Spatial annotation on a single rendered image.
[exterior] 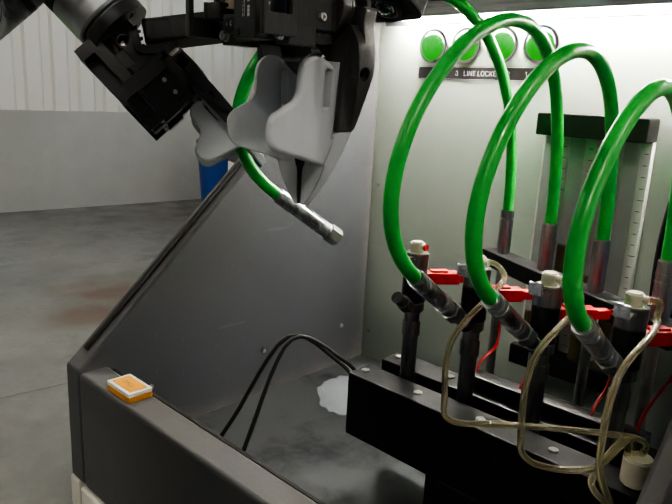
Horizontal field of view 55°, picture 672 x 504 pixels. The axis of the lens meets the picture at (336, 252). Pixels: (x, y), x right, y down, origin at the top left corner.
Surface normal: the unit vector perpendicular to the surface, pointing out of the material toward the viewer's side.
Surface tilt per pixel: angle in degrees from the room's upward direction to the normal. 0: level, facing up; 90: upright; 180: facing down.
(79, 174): 90
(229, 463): 0
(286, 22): 90
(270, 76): 86
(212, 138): 76
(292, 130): 93
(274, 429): 0
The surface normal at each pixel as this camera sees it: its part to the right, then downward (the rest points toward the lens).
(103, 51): 0.18, 0.02
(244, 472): 0.05, -0.97
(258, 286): 0.72, 0.20
